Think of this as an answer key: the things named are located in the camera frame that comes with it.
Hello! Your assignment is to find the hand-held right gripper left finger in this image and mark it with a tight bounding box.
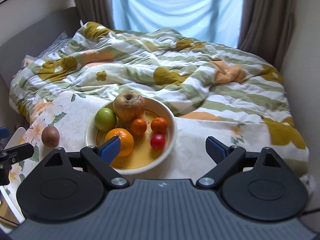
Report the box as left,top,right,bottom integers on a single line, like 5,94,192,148
42,135,130,188

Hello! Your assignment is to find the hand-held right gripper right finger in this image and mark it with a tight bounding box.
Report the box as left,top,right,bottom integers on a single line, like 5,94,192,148
196,136,298,188

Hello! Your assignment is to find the large orange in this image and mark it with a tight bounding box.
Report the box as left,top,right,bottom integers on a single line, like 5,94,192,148
104,128,135,157

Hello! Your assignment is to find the green apple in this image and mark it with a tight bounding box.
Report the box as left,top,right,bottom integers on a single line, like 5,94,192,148
94,108,117,132

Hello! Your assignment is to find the cream and yellow bowl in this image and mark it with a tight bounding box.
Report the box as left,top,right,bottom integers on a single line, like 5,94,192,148
84,96,178,175

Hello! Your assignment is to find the small tangerine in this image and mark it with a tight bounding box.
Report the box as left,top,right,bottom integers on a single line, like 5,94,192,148
130,118,147,136
151,117,168,134

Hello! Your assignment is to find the brown kiwi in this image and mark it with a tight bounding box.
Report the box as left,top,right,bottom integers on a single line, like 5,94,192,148
41,126,60,147

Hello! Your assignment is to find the large yellow apple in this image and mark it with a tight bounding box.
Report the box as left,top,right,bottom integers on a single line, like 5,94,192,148
113,91,145,122

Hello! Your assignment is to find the red cherry tomato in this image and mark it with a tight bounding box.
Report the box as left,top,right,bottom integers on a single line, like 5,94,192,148
150,133,166,150

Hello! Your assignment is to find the floral tablecloth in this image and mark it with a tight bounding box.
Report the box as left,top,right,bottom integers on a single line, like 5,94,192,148
7,90,313,198

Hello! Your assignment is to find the floral striped blanket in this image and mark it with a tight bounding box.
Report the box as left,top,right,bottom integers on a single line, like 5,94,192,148
9,21,309,180

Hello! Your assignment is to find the grey bed headboard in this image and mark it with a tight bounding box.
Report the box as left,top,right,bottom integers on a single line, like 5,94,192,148
0,6,83,88

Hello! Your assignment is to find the patterned grey pillow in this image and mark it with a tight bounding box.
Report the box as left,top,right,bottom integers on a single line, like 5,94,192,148
22,31,73,68

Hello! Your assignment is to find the brown curtain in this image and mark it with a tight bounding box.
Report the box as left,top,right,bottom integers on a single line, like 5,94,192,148
237,0,295,68
70,0,115,30

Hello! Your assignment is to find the light blue window cloth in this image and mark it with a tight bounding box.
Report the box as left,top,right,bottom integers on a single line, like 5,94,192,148
110,0,244,48

